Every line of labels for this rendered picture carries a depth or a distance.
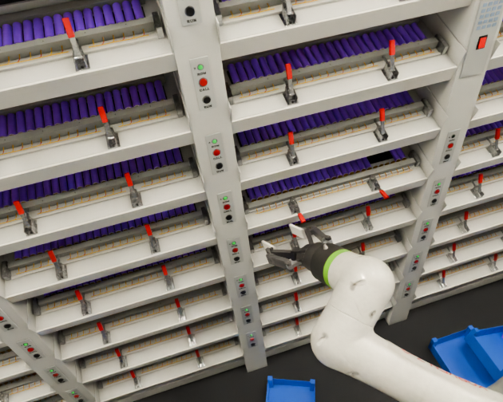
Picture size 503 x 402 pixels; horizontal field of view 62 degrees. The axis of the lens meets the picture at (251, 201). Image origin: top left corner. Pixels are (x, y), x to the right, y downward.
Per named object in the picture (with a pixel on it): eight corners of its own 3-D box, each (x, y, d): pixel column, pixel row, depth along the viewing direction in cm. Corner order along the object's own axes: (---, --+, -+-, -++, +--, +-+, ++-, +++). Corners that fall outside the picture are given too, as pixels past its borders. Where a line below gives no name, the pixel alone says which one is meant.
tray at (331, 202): (422, 185, 138) (433, 169, 130) (247, 235, 130) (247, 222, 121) (395, 138, 147) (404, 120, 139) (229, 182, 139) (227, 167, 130)
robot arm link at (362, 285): (415, 277, 83) (379, 257, 78) (387, 333, 83) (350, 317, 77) (367, 255, 95) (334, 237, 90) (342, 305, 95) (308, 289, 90)
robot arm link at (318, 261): (349, 238, 92) (316, 259, 89) (363, 281, 96) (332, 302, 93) (332, 231, 98) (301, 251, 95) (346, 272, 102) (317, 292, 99)
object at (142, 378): (243, 356, 181) (243, 352, 169) (103, 403, 173) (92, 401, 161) (231, 312, 191) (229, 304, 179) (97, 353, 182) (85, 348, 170)
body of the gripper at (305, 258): (315, 283, 98) (295, 270, 106) (343, 265, 100) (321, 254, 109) (305, 257, 95) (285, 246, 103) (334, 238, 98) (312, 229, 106)
